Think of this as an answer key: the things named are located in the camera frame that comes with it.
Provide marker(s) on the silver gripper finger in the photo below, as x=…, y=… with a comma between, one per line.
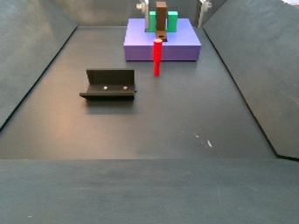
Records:
x=143, y=7
x=204, y=6

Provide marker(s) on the green U-shaped block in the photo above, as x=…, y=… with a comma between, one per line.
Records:
x=171, y=21

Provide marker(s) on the black angle bracket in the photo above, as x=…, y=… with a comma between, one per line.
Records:
x=109, y=83

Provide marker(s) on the purple base board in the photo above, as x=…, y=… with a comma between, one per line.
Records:
x=182, y=46

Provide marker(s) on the red cylinder peg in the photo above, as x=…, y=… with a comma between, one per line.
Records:
x=157, y=48

